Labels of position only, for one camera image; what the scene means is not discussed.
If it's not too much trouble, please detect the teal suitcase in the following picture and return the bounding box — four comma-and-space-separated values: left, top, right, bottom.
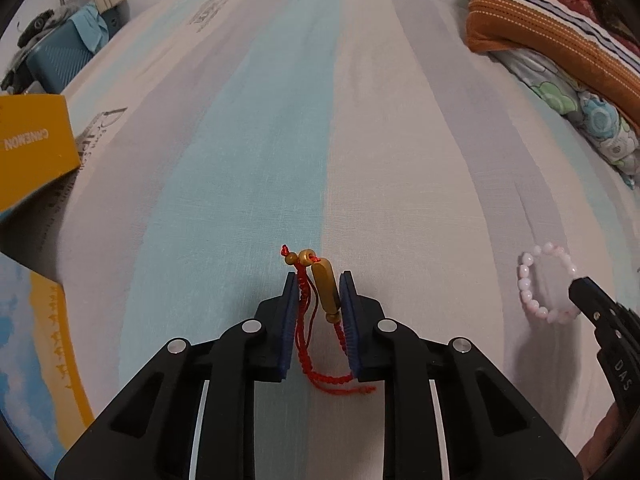
24, 4, 132, 96

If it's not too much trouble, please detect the pink bead bracelet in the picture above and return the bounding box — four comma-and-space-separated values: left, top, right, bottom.
517, 242, 584, 326

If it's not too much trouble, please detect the striped bed sheet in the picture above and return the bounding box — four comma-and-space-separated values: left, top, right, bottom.
1, 0, 639, 452

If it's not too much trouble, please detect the teal cloth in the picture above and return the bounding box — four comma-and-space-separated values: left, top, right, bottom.
70, 2, 110, 54

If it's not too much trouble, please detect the right hand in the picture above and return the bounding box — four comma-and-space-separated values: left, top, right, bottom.
577, 403, 625, 479

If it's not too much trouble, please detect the floral quilt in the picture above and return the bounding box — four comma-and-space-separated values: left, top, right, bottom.
492, 49, 639, 188

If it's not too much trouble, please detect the striped orange red pillow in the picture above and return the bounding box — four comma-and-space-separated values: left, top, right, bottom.
466, 0, 639, 126

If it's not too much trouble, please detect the red cord bracelet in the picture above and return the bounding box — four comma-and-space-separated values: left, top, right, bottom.
280, 244, 378, 395

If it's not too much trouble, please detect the blue yellow cardboard box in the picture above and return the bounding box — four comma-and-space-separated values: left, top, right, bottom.
1, 94, 93, 478

